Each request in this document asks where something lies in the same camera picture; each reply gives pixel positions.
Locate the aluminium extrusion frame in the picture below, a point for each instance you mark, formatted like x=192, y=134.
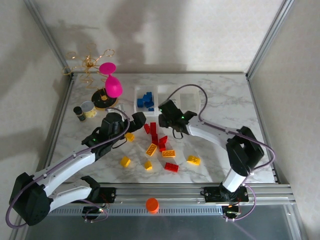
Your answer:
x=160, y=191

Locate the pink wine glass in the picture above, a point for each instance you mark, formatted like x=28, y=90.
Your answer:
x=113, y=87

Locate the yellow six-stud lego brick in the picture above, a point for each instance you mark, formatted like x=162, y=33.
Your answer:
x=168, y=153
x=151, y=150

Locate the small circuit board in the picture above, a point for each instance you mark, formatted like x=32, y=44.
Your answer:
x=92, y=210
x=232, y=211

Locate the blue lego brick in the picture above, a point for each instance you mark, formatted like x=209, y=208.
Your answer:
x=150, y=100
x=151, y=109
x=140, y=103
x=148, y=105
x=147, y=95

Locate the red lego brick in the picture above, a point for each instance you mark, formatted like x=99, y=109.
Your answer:
x=163, y=140
x=153, y=128
x=155, y=139
x=171, y=167
x=146, y=128
x=162, y=148

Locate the yellow can with white lid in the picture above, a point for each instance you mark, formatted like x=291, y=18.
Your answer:
x=89, y=110

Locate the small black bottle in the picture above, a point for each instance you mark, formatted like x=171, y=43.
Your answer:
x=79, y=113

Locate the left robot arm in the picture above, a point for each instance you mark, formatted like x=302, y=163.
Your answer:
x=67, y=162

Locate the orange plastic cylinder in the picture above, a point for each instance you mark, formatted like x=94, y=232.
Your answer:
x=152, y=205

